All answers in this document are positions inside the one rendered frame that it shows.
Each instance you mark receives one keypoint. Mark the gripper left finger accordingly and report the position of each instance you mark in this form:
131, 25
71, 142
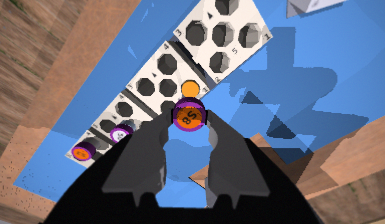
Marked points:
134, 165

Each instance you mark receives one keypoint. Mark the small grey sloped desk with green button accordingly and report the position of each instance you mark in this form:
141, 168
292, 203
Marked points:
307, 6

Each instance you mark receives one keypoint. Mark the centrifuge tube with purple cap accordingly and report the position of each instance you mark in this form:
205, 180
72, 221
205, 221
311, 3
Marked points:
122, 129

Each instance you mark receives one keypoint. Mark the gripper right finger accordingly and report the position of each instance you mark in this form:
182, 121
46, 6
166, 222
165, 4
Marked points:
239, 168

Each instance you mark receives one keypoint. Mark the blue mat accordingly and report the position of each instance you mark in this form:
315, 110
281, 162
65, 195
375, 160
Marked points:
320, 77

